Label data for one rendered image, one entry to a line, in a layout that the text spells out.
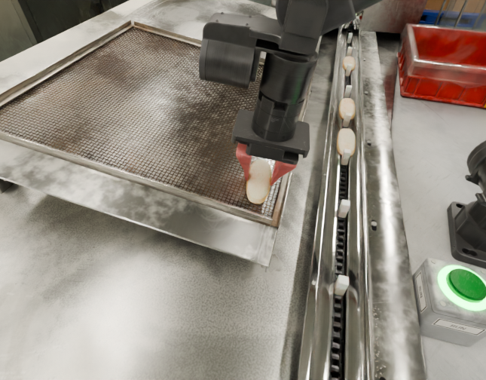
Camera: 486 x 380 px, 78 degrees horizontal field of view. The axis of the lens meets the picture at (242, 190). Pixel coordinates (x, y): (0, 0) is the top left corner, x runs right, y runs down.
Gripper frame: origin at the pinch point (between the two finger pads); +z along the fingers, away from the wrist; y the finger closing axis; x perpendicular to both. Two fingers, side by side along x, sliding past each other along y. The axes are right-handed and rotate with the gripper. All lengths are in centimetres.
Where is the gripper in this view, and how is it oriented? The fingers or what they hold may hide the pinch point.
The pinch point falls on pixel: (260, 176)
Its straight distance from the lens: 46.9
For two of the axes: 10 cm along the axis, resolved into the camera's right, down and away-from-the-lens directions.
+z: -1.4, 6.7, 7.3
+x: -1.4, 7.1, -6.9
